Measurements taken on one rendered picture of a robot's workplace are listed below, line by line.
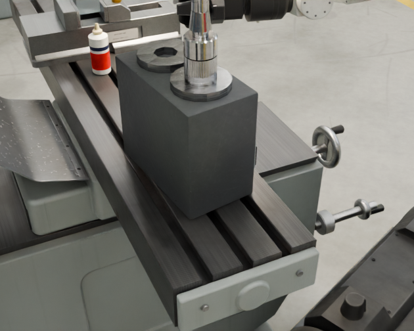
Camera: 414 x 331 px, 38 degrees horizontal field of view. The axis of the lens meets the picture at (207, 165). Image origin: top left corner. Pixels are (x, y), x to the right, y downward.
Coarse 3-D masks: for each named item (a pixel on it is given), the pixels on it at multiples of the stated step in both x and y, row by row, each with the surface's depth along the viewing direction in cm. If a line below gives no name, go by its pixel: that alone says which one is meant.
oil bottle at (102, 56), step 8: (96, 24) 124; (96, 32) 124; (96, 40) 124; (104, 40) 125; (96, 48) 125; (104, 48) 126; (96, 56) 127; (104, 56) 127; (96, 64) 128; (104, 64) 128; (96, 72) 129; (104, 72) 129
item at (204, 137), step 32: (128, 64) 93; (160, 64) 90; (128, 96) 96; (160, 96) 86; (192, 96) 84; (224, 96) 85; (256, 96) 86; (128, 128) 101; (160, 128) 90; (192, 128) 82; (224, 128) 86; (160, 160) 94; (192, 160) 86; (224, 160) 89; (192, 192) 89; (224, 192) 93
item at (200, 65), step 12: (192, 48) 82; (216, 48) 83; (192, 60) 83; (204, 60) 83; (216, 60) 84; (192, 72) 84; (204, 72) 84; (216, 72) 86; (192, 84) 85; (204, 84) 85
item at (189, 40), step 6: (210, 30) 84; (186, 36) 82; (192, 36) 82; (210, 36) 82; (216, 36) 83; (186, 42) 82; (192, 42) 81; (198, 42) 81; (204, 42) 81; (210, 42) 82; (216, 42) 83; (198, 48) 82; (204, 48) 82
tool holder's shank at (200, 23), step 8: (192, 0) 79; (200, 0) 79; (208, 0) 79; (192, 8) 80; (200, 8) 79; (208, 8) 80; (192, 16) 81; (200, 16) 80; (208, 16) 81; (192, 24) 81; (200, 24) 80; (208, 24) 81; (192, 32) 82; (200, 32) 81; (208, 32) 82
